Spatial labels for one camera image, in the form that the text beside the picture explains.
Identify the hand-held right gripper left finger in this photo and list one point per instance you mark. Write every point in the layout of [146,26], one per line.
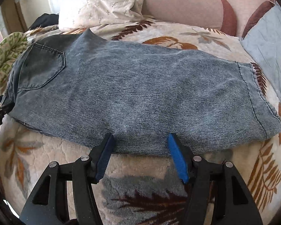
[105,160]

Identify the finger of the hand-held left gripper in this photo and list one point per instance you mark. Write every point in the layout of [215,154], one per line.
[0,114]

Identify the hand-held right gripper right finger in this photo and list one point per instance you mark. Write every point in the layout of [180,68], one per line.
[178,160]

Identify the blue-grey denim pants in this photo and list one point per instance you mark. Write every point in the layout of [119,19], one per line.
[131,86]

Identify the leaf-print fleece blanket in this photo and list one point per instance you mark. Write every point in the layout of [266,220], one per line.
[142,189]

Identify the green white patterned cloth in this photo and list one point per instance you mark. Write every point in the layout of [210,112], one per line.
[4,58]

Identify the black cloth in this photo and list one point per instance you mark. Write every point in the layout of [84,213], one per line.
[45,20]

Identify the light blue pillow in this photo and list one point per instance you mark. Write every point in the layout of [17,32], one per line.
[269,49]

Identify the white sprig-print pillow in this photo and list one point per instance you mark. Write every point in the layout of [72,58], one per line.
[103,2]

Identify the pink maroon bolster cushion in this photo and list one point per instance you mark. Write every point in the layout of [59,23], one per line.
[182,4]

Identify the pink maroon headboard cushion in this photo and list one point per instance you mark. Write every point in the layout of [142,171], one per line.
[253,9]

